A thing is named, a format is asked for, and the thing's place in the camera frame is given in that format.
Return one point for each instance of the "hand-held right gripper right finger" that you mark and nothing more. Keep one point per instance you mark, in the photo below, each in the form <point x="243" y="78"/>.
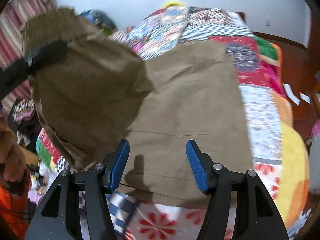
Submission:
<point x="196" y="165"/>

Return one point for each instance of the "white wall socket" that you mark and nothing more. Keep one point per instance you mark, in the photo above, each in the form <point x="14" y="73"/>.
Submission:
<point x="268" y="22"/>

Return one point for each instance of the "colourful patchwork quilt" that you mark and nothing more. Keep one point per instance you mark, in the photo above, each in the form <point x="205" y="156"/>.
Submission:
<point x="262" y="120"/>

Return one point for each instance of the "orange garment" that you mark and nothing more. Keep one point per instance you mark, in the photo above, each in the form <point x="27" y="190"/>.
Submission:
<point x="11" y="212"/>

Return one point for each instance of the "striped red curtain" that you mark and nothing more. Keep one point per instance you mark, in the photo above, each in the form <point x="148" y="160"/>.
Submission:
<point x="15" y="30"/>

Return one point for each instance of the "yellow hoop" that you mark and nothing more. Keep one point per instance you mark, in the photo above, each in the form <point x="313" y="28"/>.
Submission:
<point x="172" y="3"/>

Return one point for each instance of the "white paper sheet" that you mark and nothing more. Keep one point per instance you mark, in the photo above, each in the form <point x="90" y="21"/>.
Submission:
<point x="291" y="94"/>
<point x="305" y="98"/>

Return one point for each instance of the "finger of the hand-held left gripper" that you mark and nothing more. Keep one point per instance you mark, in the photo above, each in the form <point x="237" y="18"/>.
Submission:
<point x="46" y="51"/>

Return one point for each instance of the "pink item on floor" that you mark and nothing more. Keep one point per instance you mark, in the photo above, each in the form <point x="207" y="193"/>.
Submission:
<point x="316" y="128"/>

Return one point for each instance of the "green fleece cloth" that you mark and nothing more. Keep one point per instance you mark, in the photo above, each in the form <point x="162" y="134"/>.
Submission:
<point x="265" y="47"/>

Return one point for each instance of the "wooden bed footboard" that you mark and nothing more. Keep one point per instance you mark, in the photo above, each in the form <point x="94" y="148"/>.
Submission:
<point x="241" y="17"/>

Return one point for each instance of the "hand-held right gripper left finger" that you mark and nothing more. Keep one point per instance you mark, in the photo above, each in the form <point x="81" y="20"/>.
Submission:
<point x="120" y="165"/>

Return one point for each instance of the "person's left hand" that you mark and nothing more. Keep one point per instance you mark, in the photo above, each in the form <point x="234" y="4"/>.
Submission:
<point x="13" y="160"/>

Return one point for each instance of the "pile of clothes and bags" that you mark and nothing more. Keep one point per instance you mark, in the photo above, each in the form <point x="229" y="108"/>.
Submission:
<point x="100" y="21"/>

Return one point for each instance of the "olive green pants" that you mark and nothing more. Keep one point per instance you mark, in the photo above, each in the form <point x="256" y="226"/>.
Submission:
<point x="180" y="100"/>

